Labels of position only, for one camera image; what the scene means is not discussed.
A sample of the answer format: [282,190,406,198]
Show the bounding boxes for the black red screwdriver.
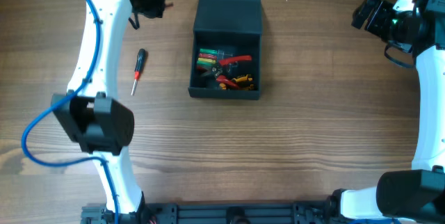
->
[131,49,147,96]

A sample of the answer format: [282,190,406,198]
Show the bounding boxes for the clear case coloured bits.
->
[195,48,234,72]

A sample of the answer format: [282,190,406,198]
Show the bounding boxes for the red handled wire strippers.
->
[200,55,252,82]

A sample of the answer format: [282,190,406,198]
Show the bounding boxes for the orange black pliers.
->
[216,74,255,90]

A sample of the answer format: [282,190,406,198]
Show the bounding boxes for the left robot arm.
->
[51,0,167,223]

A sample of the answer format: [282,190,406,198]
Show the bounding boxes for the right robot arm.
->
[323,0,444,223]

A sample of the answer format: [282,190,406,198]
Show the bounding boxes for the dark green open box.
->
[188,0,263,100]

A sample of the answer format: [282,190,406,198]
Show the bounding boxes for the left blue cable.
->
[21,0,120,224]

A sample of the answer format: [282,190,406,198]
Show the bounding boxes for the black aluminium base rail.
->
[80,201,341,224]

